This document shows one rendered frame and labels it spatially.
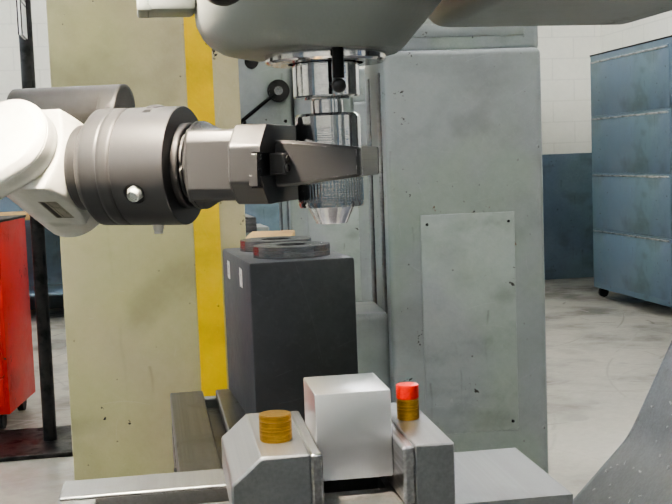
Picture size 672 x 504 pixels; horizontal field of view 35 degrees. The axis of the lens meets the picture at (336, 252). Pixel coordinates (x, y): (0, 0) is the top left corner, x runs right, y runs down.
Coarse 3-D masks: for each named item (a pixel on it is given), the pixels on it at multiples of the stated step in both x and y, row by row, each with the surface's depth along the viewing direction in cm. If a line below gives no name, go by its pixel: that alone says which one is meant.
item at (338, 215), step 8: (312, 208) 76; (320, 208) 76; (328, 208) 75; (336, 208) 76; (344, 208) 76; (352, 208) 77; (320, 216) 76; (328, 216) 76; (336, 216) 76; (344, 216) 76
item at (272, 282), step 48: (240, 240) 133; (288, 240) 130; (240, 288) 124; (288, 288) 118; (336, 288) 120; (240, 336) 127; (288, 336) 119; (336, 336) 120; (240, 384) 129; (288, 384) 119
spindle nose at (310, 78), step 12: (324, 60) 74; (348, 60) 74; (300, 72) 75; (312, 72) 74; (324, 72) 74; (348, 72) 74; (300, 84) 75; (312, 84) 74; (324, 84) 74; (348, 84) 75; (300, 96) 75; (312, 96) 74; (324, 96) 75; (348, 96) 76
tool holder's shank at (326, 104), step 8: (328, 96) 75; (336, 96) 75; (344, 96) 75; (312, 104) 76; (320, 104) 75; (328, 104) 75; (336, 104) 76; (312, 112) 76; (320, 112) 76; (328, 112) 75
